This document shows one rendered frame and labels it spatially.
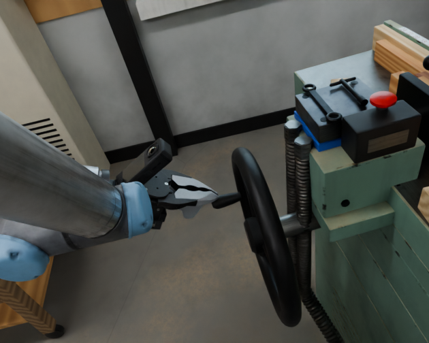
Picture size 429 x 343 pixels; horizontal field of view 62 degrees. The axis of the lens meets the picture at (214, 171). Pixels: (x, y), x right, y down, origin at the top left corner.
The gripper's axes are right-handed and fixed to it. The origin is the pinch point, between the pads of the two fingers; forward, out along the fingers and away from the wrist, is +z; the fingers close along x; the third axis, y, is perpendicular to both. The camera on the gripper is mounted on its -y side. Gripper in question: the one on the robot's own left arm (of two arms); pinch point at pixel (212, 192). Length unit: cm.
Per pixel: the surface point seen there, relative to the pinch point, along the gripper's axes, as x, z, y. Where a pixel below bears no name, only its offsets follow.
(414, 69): -3.2, 27.9, -29.8
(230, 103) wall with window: -126, 50, 42
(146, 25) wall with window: -129, -4, 12
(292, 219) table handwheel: 11.9, 9.0, -6.5
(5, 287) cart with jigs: -28, -42, 73
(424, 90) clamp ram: 10.6, 17.6, -30.7
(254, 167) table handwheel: 11.5, -1.2, -15.2
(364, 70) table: -12.9, 26.7, -24.9
